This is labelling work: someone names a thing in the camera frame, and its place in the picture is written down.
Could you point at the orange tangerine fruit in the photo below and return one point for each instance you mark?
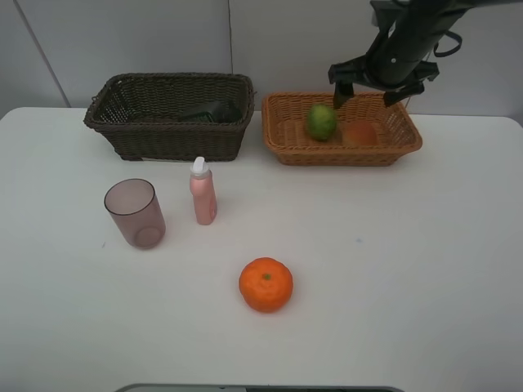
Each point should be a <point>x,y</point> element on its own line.
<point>266,285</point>

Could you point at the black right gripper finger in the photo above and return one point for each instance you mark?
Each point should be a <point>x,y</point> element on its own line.
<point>393,97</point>
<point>343,92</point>

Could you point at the green lime fruit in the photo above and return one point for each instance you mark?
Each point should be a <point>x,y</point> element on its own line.
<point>321,122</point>

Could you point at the red orange peach fruit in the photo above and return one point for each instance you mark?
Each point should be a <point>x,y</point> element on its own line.
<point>361,133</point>

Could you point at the translucent pink plastic cup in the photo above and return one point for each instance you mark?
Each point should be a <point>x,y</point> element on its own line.
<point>134,208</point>

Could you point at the light orange wicker basket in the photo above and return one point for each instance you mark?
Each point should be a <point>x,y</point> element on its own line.
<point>284,130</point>

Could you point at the pink bottle white cap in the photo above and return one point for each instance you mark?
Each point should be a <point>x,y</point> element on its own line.
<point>203,192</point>

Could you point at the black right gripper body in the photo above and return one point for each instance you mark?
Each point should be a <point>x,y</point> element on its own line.
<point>384,70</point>

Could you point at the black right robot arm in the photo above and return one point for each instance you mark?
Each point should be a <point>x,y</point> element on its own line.
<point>422,27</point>

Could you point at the dark green pump bottle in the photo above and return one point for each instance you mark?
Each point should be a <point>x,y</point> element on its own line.
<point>211,112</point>

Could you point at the dark brown wicker basket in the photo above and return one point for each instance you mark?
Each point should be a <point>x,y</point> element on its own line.
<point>137,114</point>

